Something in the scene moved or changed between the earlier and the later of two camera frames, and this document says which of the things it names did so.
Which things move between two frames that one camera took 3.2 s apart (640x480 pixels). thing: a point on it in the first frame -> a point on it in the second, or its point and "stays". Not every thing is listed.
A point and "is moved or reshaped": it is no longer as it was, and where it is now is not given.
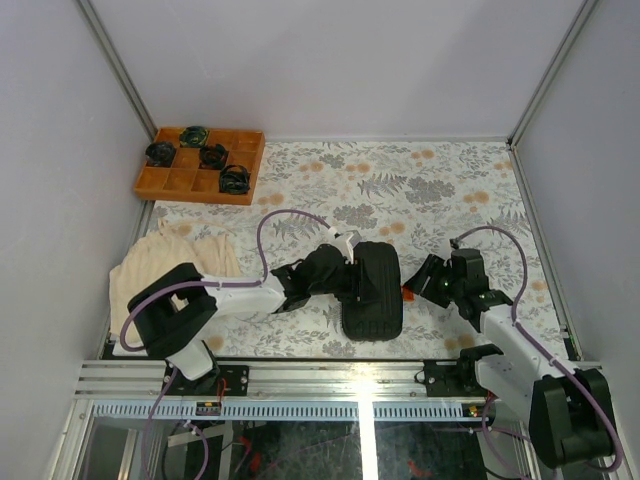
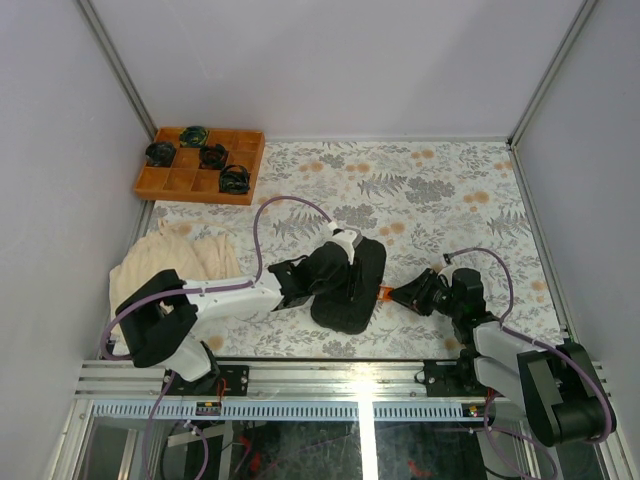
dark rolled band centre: (213, 157) stays
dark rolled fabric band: (234, 179) stays
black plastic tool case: (374, 313) is moved or reshaped
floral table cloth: (425, 199) stays
